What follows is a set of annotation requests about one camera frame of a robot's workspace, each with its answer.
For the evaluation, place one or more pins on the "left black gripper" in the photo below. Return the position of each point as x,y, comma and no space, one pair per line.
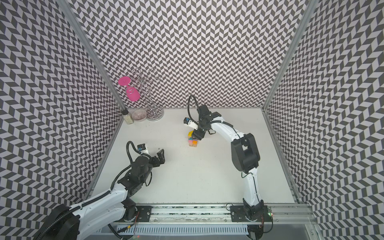
161,157

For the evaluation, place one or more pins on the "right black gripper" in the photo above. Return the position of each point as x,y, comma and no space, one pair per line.
199,132

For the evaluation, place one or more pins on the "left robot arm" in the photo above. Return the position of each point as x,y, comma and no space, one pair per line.
79,221

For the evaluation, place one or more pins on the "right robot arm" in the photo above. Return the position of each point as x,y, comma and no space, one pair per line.
244,153

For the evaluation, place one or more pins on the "striped ceramic bowl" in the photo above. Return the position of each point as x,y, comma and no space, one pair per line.
139,115

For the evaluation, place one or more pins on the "glass spice jar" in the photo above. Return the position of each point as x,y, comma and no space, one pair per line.
127,117

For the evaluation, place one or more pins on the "pink plastic wine glass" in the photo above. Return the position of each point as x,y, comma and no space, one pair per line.
131,92

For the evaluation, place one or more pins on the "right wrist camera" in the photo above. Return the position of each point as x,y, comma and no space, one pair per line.
190,123

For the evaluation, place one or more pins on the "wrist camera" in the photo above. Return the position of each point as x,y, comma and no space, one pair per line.
142,148
190,123

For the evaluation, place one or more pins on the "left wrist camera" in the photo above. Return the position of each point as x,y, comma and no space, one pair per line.
142,148

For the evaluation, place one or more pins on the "chrome wire glass stand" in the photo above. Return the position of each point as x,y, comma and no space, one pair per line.
145,80

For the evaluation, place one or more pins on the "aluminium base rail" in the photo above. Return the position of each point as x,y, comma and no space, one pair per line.
211,219

